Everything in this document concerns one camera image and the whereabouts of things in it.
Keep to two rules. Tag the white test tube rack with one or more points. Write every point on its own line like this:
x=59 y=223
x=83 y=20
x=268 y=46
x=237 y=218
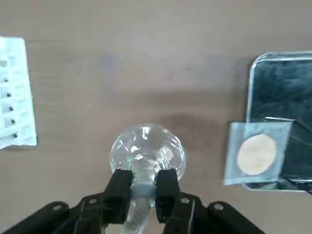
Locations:
x=23 y=97

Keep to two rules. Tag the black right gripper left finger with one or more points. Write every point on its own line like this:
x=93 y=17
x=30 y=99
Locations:
x=117 y=195

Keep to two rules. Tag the steel tray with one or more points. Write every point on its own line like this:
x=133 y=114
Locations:
x=280 y=85

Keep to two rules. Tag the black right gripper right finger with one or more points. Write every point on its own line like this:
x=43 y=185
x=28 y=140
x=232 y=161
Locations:
x=168 y=195

